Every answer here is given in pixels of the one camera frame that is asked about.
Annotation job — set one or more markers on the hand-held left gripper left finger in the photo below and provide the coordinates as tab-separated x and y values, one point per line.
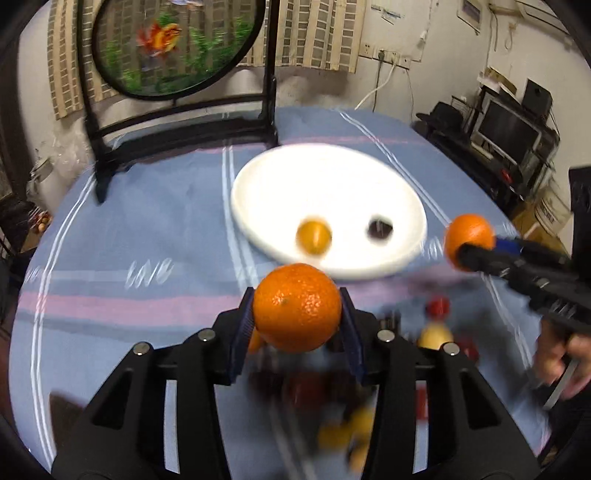
246	325

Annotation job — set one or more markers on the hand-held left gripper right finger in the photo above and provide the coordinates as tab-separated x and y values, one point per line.
348	327

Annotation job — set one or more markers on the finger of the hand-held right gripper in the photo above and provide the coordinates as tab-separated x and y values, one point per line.
489	262
510	244

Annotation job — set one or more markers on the orange tangerine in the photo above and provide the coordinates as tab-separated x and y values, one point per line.
468	230
298	307

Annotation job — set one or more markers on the white round plate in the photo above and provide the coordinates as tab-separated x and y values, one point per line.
323	184

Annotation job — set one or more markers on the person's right hand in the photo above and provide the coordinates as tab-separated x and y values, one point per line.
551	360

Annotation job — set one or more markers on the brown cardboard box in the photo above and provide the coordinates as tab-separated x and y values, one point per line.
531	219

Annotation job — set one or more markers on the white printed bucket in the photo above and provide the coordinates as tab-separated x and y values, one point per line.
556	203

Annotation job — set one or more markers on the small red tomato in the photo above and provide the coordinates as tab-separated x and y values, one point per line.
466	347
438	307

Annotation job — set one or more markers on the black media cabinet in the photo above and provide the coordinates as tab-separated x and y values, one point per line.
489	175

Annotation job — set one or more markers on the dark red plum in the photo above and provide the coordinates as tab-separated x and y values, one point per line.
307	390

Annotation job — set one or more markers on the pale yellow lemon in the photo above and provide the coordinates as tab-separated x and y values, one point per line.
434	337

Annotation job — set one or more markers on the small yellow kumquat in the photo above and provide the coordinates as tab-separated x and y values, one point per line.
334	436
362	420

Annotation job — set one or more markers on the small orange kumquat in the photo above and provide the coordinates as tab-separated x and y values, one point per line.
314	237

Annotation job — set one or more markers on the computer monitor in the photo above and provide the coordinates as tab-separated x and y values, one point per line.
508	127

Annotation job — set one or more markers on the black hat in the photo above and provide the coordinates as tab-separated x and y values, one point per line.
443	117

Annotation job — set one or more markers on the blue striped tablecloth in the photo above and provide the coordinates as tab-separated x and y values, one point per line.
138	221

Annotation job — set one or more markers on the black speaker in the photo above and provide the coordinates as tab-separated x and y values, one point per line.
538	97

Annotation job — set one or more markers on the flat cardboard carton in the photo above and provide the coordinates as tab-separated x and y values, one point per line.
501	78

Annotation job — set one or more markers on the white power strip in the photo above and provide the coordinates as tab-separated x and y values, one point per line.
385	56

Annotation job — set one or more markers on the white jug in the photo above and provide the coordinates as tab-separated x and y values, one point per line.
44	184

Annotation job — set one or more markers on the round goldfish screen black stand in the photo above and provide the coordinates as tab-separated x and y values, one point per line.
175	46

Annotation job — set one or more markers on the white wall box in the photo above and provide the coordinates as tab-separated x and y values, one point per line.
472	16

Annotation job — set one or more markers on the brick-pattern wall hanging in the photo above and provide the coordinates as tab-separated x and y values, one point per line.
318	37

